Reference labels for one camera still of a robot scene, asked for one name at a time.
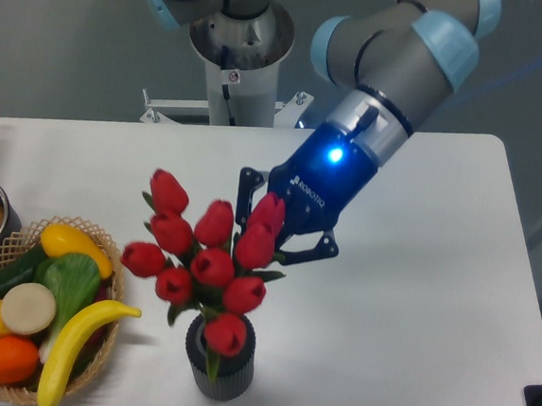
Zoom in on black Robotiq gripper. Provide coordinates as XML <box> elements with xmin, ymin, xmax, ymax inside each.
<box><xmin>235</xmin><ymin>123</ymin><xmax>377</xmax><ymax>266</ymax></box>

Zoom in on red tulip bouquet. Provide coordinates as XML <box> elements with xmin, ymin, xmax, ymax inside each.
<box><xmin>121</xmin><ymin>168</ymin><xmax>286</xmax><ymax>381</ymax></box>

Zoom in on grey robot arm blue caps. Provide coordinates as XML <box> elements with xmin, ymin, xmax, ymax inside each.
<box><xmin>147</xmin><ymin>0</ymin><xmax>502</xmax><ymax>265</ymax></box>

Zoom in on dark grey ribbed vase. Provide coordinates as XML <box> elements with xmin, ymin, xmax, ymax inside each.
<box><xmin>185</xmin><ymin>314</ymin><xmax>256</xmax><ymax>401</ymax></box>

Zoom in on green plastic bok choy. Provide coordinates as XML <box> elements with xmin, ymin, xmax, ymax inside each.
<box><xmin>34</xmin><ymin>253</ymin><xmax>101</xmax><ymax>363</ymax></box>

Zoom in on yellow plastic squash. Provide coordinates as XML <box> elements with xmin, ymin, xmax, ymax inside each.
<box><xmin>40</xmin><ymin>223</ymin><xmax>114</xmax><ymax>280</ymax></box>

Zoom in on yellow plastic banana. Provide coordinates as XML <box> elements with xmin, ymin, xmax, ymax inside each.
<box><xmin>36</xmin><ymin>300</ymin><xmax>142</xmax><ymax>406</ymax></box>

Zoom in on woven wicker basket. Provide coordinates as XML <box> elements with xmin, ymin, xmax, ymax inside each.
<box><xmin>0</xmin><ymin>217</ymin><xmax>125</xmax><ymax>406</ymax></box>

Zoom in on beige round slice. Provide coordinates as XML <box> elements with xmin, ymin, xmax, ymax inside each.
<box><xmin>0</xmin><ymin>282</ymin><xmax>57</xmax><ymax>336</ymax></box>

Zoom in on green plastic cucumber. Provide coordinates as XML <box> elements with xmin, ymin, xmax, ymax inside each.
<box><xmin>0</xmin><ymin>243</ymin><xmax>48</xmax><ymax>300</ymax></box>

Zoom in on orange plastic fruit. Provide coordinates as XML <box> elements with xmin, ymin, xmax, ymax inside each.
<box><xmin>0</xmin><ymin>335</ymin><xmax>40</xmax><ymax>385</ymax></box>

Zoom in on black cable on pedestal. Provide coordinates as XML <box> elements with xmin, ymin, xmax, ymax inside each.
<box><xmin>213</xmin><ymin>44</ymin><xmax>244</xmax><ymax>128</ymax></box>

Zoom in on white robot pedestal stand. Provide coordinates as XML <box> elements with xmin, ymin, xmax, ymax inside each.
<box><xmin>141</xmin><ymin>1</ymin><xmax>314</xmax><ymax>128</ymax></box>

